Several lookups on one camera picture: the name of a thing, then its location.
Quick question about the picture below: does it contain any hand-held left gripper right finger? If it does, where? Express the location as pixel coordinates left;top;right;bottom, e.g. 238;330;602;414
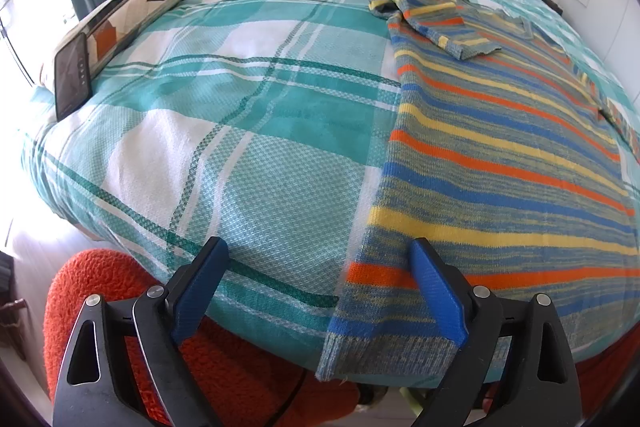
409;238;584;427

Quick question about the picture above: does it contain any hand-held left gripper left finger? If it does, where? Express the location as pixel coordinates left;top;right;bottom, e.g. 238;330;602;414
52;236;231;427

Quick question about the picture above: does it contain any striped knit sweater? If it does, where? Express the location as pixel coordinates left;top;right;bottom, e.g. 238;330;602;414
315;0;640;383

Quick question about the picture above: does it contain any orange fleece cloth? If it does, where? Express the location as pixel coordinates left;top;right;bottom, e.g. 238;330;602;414
42;249;361;427

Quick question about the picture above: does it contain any teal plaid bedspread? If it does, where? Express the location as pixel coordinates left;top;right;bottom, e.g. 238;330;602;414
20;0;640;383

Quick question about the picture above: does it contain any black tablet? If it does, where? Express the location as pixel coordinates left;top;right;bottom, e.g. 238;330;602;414
52;32;96;122

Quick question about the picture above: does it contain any brown patterned pillow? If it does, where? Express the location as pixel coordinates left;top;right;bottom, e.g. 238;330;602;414
37;0;208;90

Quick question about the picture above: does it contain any black cable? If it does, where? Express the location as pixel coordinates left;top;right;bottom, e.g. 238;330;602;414
270;367;308;427

